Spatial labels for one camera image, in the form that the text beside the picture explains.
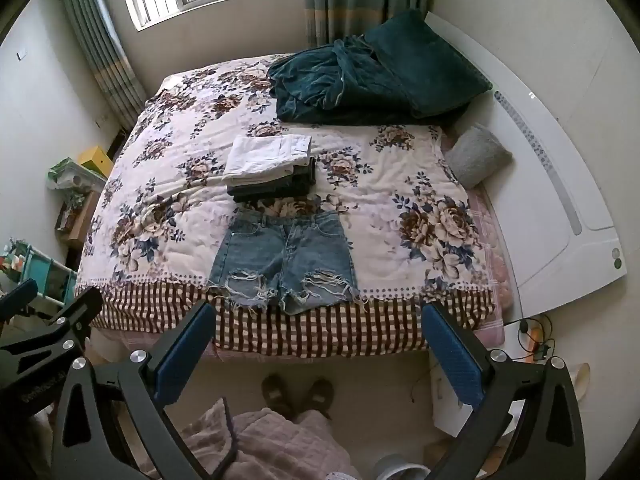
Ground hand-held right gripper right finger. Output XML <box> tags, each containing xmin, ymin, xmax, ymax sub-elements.
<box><xmin>421</xmin><ymin>301</ymin><xmax>587</xmax><ymax>480</ymax></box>

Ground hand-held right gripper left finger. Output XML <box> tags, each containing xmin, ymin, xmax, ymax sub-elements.
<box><xmin>50</xmin><ymin>300</ymin><xmax>217</xmax><ymax>480</ymax></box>

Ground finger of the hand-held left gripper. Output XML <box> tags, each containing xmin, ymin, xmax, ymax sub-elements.
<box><xmin>0</xmin><ymin>286</ymin><xmax>104</xmax><ymax>361</ymax></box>
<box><xmin>0</xmin><ymin>278</ymin><xmax>40</xmax><ymax>323</ymax></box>

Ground blue denim shorts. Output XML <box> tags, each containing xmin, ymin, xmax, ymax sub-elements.
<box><xmin>206</xmin><ymin>208</ymin><xmax>362</xmax><ymax>316</ymax></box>

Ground folded black pants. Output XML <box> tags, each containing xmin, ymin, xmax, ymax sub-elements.
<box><xmin>227</xmin><ymin>175</ymin><xmax>317</xmax><ymax>201</ymax></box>

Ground folded white pants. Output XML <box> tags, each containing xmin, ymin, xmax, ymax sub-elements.
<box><xmin>222</xmin><ymin>135</ymin><xmax>312</xmax><ymax>184</ymax></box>

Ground folded grey pants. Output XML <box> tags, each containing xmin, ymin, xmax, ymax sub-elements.
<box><xmin>274</xmin><ymin>156</ymin><xmax>317</xmax><ymax>183</ymax></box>

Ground teal storage cart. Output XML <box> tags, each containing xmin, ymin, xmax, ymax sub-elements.
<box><xmin>0</xmin><ymin>239</ymin><xmax>79</xmax><ymax>312</ymax></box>

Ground brown cardboard box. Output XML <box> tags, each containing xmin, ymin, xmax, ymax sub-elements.
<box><xmin>54</xmin><ymin>191</ymin><xmax>102</xmax><ymax>252</ymax></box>

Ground dark slipper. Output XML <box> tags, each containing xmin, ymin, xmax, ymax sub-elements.
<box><xmin>261</xmin><ymin>374</ymin><xmax>297</xmax><ymax>419</ymax></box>
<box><xmin>299</xmin><ymin>377</ymin><xmax>335</xmax><ymax>419</ymax></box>

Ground pink mattress sheet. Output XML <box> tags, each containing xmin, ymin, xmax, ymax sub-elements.
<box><xmin>470</xmin><ymin>187</ymin><xmax>517</xmax><ymax>328</ymax></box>

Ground white round bin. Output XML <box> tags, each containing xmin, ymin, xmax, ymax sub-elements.
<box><xmin>372</xmin><ymin>454</ymin><xmax>434</xmax><ymax>480</ymax></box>

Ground green plastic bag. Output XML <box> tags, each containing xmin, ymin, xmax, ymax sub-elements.
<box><xmin>47</xmin><ymin>157</ymin><xmax>109</xmax><ymax>195</ymax></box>

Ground beige curved object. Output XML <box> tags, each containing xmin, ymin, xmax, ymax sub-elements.
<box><xmin>570</xmin><ymin>362</ymin><xmax>592</xmax><ymax>404</ymax></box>

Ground person's pink quilted legs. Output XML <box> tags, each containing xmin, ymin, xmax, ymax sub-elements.
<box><xmin>179</xmin><ymin>397</ymin><xmax>362</xmax><ymax>480</ymax></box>

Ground yellow box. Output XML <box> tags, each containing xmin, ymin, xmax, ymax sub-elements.
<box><xmin>77</xmin><ymin>146</ymin><xmax>112</xmax><ymax>177</ymax></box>

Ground floral bed cover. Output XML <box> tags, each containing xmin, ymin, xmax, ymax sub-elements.
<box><xmin>75</xmin><ymin>54</ymin><xmax>497</xmax><ymax>359</ymax></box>

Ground grey pillow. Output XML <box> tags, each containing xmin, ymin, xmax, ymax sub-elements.
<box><xmin>444</xmin><ymin>125</ymin><xmax>514</xmax><ymax>190</ymax></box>

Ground white bed headboard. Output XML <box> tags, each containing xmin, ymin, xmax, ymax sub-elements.
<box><xmin>424</xmin><ymin>10</ymin><xmax>629</xmax><ymax>322</ymax></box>

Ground teal velvet pillow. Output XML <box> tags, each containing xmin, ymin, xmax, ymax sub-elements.
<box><xmin>362</xmin><ymin>8</ymin><xmax>494</xmax><ymax>119</ymax></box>

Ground teal velvet blanket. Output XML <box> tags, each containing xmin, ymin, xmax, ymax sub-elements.
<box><xmin>267</xmin><ymin>35</ymin><xmax>427</xmax><ymax>127</ymax></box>

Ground power strip with cables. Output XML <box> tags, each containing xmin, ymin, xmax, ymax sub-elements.
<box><xmin>517</xmin><ymin>316</ymin><xmax>557</xmax><ymax>362</ymax></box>

